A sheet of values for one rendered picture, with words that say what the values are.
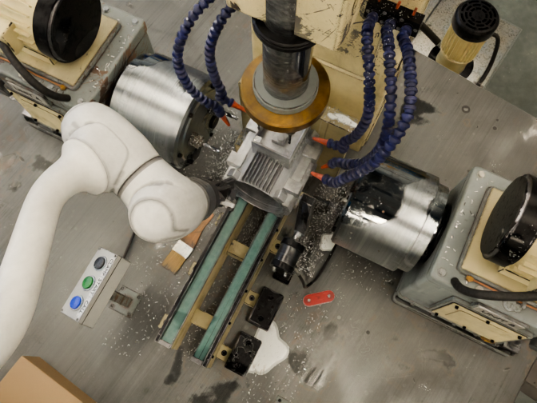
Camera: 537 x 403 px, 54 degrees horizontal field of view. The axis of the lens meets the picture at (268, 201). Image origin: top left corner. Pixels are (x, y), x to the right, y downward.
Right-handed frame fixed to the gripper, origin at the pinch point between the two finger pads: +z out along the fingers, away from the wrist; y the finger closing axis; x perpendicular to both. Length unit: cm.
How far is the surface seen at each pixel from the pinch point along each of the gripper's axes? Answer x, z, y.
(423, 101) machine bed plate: -37, 56, -35
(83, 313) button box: 35.8, -17.9, 14.8
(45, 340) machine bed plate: 60, 0, 30
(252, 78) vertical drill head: -25.2, -12.3, 0.6
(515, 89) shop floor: -65, 164, -77
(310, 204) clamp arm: -7.2, -12.9, -20.4
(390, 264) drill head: 1.1, 4.0, -41.9
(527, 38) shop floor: -91, 180, -73
